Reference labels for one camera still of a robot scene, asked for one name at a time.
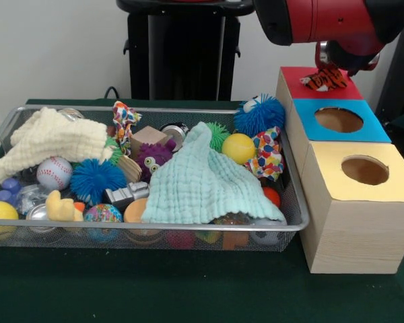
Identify large multicoloured patterned cloth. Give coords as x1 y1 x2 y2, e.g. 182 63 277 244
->
244 126 285 182

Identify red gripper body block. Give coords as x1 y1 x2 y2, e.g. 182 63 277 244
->
314 40 331 70

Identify wooden box with three holes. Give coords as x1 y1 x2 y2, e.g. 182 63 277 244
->
273 65 404 274

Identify mint green waffle cloth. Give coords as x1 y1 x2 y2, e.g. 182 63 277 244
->
141 121 286 225

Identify black looped cable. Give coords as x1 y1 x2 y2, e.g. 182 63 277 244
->
103 86 122 100

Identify shallow wire mesh bin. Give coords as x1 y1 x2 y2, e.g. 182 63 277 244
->
0 104 310 252

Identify cream waffle cloth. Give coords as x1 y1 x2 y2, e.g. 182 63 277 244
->
0 106 114 184

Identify blue spiky ball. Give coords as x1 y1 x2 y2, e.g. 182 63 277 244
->
69 158 127 206

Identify orange foam ball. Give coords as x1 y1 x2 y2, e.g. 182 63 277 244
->
123 197 149 223

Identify dark green table cloth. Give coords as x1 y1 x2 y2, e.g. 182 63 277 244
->
0 98 404 323

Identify small knotted multicoloured cloth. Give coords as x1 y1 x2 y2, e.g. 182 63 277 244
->
111 100 143 155

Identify white baseball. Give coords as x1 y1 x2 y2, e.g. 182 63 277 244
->
36 156 73 191

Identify purple spiky monster toy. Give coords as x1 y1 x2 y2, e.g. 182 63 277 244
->
134 139 178 184

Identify blue spiky toy with eyes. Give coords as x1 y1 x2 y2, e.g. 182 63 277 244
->
234 93 286 139

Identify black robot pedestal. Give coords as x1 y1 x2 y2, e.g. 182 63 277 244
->
116 0 259 102

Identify orange striped tiger plush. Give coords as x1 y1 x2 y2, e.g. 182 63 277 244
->
299 65 349 92

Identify smooth yellow ball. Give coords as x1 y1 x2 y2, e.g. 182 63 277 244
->
221 133 256 166

